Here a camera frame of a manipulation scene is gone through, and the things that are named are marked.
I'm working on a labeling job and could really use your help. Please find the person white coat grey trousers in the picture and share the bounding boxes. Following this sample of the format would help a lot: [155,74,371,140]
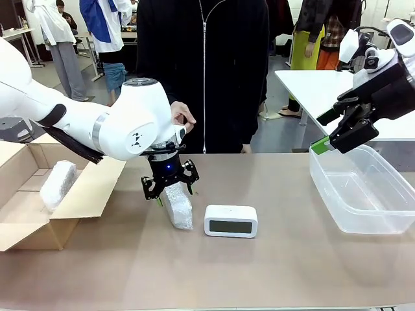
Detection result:
[24,0,90,102]

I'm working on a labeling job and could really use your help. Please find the person with yellow apron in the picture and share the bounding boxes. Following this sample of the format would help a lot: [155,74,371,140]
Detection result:
[279,0,326,119]

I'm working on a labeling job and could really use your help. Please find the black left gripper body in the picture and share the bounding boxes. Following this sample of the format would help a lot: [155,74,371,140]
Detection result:
[147,151,187,187]

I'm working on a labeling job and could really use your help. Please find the white background table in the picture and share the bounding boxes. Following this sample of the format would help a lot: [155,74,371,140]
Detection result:
[274,69,415,153]

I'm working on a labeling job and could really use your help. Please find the pale yellow paper scrap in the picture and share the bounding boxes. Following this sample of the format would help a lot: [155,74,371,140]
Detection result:
[257,109,283,121]

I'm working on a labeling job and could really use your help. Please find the clear plastic container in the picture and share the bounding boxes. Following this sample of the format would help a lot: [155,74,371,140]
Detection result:
[308,144,415,235]

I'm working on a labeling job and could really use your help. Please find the bubble-wrapped white clock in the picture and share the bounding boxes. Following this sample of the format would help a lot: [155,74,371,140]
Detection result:
[161,183,195,231]
[39,160,78,214]

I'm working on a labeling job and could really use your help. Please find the person's left forearm black sleeve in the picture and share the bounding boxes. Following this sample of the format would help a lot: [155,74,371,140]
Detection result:
[240,97,268,146]

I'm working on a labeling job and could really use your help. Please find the seated person dark clothes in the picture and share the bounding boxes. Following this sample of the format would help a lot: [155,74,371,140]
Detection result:
[55,0,78,33]

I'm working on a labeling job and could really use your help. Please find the person in black zip hoodie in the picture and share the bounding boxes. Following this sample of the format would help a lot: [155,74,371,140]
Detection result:
[135,0,270,155]

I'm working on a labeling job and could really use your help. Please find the black left arm cable sleeve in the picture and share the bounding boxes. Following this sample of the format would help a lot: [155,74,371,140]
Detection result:
[45,124,105,165]

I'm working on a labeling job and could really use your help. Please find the person plaid shirt orange trousers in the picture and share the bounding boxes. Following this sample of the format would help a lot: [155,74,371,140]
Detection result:
[316,14,346,71]

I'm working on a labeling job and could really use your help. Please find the person blue white jacket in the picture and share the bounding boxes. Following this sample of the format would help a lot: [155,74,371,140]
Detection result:
[79,0,137,108]

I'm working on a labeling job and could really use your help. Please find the person's right hand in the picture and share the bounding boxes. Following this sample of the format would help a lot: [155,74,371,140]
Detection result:
[170,101,198,128]

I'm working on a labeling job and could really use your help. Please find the white-legged background desk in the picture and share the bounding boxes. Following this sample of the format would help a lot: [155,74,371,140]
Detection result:
[76,30,105,82]

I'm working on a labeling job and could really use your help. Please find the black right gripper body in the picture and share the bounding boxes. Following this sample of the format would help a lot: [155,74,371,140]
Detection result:
[353,63,415,126]

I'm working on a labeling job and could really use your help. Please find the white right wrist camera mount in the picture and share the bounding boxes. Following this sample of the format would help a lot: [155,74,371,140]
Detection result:
[338,28,399,89]

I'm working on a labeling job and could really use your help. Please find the black hanging garment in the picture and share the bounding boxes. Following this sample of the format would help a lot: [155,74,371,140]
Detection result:
[268,0,294,36]

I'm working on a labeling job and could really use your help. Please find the brown cardboard box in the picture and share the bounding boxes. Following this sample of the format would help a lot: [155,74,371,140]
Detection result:
[0,132,127,253]

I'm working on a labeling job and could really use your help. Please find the unwrapped white digital clock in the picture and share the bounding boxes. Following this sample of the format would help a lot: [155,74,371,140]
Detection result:
[203,204,258,240]

